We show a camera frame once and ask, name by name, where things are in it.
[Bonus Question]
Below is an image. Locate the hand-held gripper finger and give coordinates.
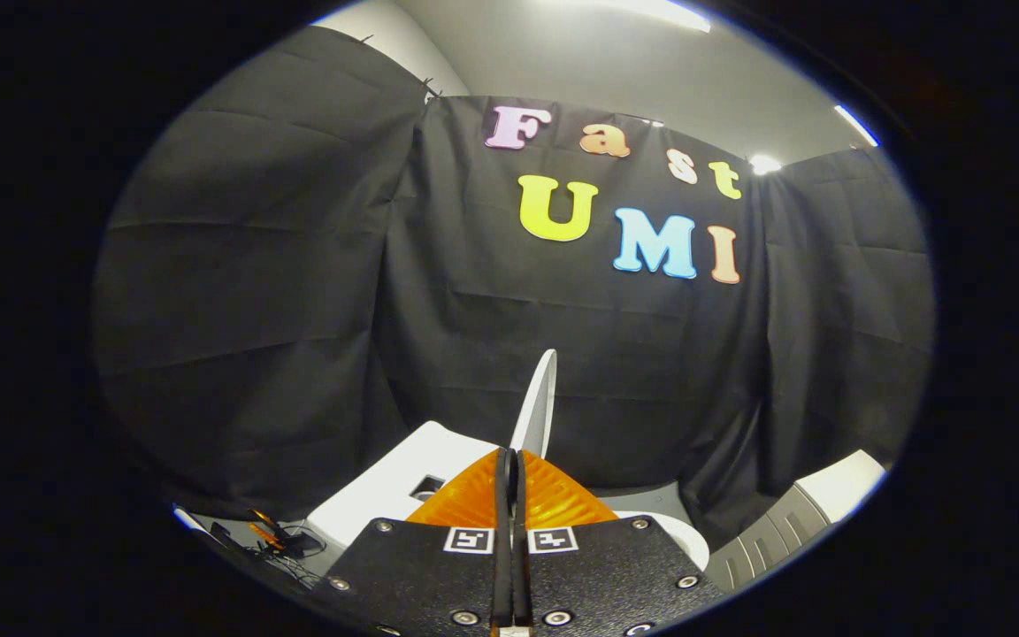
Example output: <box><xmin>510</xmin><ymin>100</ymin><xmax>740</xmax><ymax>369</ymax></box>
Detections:
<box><xmin>310</xmin><ymin>449</ymin><xmax>511</xmax><ymax>636</ymax></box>
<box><xmin>512</xmin><ymin>449</ymin><xmax>723</xmax><ymax>636</ymax></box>

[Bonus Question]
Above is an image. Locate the white toilet lid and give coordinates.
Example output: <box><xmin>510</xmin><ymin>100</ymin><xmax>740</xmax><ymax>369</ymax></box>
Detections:
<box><xmin>509</xmin><ymin>349</ymin><xmax>558</xmax><ymax>461</ymax></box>

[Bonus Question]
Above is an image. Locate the black backdrop cloth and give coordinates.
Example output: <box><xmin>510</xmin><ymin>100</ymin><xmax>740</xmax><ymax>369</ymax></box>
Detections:
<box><xmin>92</xmin><ymin>25</ymin><xmax>935</xmax><ymax>549</ymax></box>

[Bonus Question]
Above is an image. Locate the rectangular ceiling light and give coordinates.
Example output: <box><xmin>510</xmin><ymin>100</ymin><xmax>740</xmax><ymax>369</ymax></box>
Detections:
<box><xmin>834</xmin><ymin>104</ymin><xmax>880</xmax><ymax>148</ymax></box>

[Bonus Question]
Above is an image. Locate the black cable bundle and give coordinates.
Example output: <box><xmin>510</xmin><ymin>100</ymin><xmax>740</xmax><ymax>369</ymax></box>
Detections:
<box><xmin>209</xmin><ymin>508</ymin><xmax>326</xmax><ymax>587</ymax></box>

